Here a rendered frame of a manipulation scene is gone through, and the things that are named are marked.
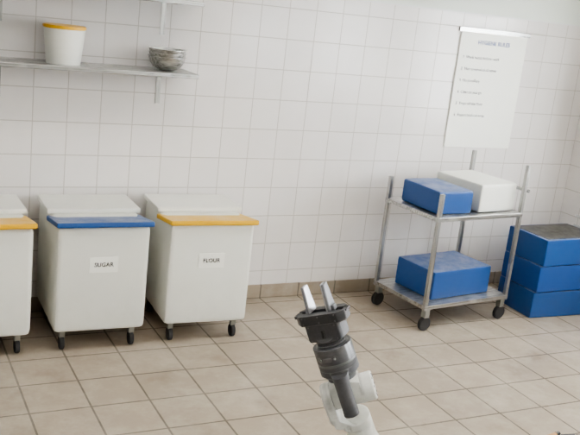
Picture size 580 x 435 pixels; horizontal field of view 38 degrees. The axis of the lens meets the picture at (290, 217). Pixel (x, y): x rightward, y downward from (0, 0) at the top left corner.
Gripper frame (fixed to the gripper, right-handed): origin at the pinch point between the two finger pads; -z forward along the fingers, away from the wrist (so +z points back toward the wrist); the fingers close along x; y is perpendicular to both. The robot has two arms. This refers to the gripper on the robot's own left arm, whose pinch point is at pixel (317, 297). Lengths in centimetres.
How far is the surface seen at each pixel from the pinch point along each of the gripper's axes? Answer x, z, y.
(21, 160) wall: -284, -35, -220
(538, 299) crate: -64, 175, -432
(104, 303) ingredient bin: -241, 53, -197
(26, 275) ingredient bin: -258, 21, -167
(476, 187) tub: -76, 76, -397
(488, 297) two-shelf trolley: -89, 156, -398
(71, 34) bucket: -224, -93, -228
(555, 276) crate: -50, 163, -442
